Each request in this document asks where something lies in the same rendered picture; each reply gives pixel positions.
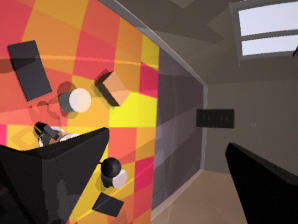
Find grey cylinder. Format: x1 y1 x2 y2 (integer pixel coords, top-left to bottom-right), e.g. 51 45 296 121
59 88 92 113
101 169 128 189

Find brown cardboard box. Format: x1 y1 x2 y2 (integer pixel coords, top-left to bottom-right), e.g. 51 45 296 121
96 71 130 107

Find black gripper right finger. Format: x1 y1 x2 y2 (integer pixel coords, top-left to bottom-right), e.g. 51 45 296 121
225 143 298 224

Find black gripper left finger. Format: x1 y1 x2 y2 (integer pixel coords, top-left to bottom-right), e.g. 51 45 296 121
0 127 110 224

